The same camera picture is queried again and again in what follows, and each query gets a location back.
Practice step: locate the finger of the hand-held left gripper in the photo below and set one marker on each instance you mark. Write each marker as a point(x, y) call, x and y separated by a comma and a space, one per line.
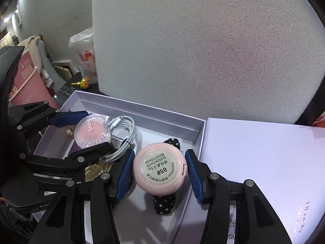
point(68, 118)
point(83, 155)

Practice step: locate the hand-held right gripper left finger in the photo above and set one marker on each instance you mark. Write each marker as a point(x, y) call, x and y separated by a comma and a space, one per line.
point(124, 175)

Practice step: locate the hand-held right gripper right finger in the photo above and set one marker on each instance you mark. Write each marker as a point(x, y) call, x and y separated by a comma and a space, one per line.
point(194, 175)

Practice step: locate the purple card packet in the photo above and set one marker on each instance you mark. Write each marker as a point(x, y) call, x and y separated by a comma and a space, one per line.
point(75, 149)

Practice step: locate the brown decorated hair clip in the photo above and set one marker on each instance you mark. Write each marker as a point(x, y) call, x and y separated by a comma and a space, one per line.
point(69, 132)

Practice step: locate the cream hair claw clip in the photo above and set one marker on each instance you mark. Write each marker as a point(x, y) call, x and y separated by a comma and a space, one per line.
point(95, 171)

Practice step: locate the pink blush clear case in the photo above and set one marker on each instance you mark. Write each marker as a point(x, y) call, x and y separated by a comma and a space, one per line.
point(88, 134)

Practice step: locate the pink round compact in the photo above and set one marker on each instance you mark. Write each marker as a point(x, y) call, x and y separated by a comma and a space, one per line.
point(160, 167)

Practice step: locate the black polka dot scrunchie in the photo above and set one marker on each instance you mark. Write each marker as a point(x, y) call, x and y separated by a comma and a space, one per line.
point(163, 204)

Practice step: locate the lavender gift box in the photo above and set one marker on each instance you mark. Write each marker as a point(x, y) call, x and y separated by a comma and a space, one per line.
point(254, 157)

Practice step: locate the wrapped lollipop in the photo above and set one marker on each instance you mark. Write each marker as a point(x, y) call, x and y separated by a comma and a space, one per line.
point(82, 83)

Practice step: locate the pink paper cup panda print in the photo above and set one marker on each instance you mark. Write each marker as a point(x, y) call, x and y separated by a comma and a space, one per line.
point(33, 94)

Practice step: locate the red plaid scarf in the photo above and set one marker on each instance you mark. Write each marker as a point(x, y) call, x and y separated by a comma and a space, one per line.
point(47, 80)

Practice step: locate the grey chair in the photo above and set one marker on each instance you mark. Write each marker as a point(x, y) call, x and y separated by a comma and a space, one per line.
point(54, 56)

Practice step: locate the white plastic bag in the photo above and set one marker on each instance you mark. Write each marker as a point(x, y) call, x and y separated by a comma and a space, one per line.
point(83, 56)

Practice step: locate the beige fleece blanket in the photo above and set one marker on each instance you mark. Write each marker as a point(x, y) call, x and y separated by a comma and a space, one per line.
point(30, 45)

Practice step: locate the white foam board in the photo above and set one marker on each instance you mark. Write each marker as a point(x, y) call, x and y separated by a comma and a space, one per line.
point(203, 43)

